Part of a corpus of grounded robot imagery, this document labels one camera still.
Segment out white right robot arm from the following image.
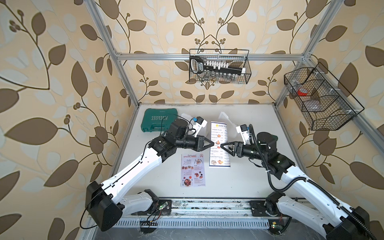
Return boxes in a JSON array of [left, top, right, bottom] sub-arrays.
[[221, 132, 375, 240]]

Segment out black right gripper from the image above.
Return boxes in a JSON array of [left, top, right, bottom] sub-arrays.
[[221, 140, 267, 162]]

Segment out black wire basket back wall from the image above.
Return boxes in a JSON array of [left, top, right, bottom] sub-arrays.
[[189, 48, 252, 85]]

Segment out white Dim Sum Inn menu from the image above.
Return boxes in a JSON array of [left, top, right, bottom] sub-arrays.
[[209, 122, 231, 168]]

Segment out black wire basket right wall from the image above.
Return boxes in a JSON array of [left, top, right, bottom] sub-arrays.
[[284, 62, 365, 131]]

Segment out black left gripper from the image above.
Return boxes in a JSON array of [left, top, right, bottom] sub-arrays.
[[173, 133, 214, 153]]

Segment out green plastic tool case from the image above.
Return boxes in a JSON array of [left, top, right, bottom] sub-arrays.
[[141, 108, 178, 133]]

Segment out red object in basket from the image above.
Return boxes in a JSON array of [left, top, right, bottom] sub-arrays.
[[297, 87, 309, 97]]

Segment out pink special menu sheet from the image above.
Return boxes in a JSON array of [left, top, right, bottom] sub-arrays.
[[181, 154, 206, 188]]

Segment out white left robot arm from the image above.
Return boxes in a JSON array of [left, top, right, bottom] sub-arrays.
[[85, 117, 214, 232]]

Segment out black wire basket wall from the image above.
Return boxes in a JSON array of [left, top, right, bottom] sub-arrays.
[[284, 62, 365, 131], [189, 48, 252, 85]]

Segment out black tool in basket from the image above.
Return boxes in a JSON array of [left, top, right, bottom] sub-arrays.
[[190, 56, 246, 75]]

